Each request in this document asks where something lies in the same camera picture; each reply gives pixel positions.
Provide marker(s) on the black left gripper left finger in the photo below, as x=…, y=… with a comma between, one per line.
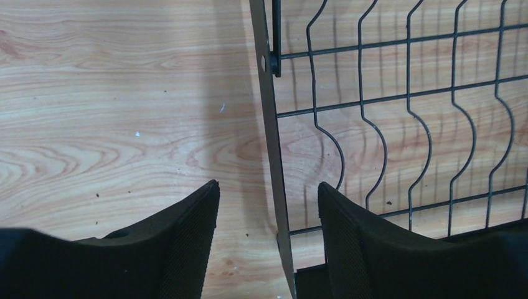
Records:
x=162, y=256

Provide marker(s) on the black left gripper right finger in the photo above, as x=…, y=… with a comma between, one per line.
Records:
x=370, y=257

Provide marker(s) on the black wire dish rack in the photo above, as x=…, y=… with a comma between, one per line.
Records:
x=414, y=110

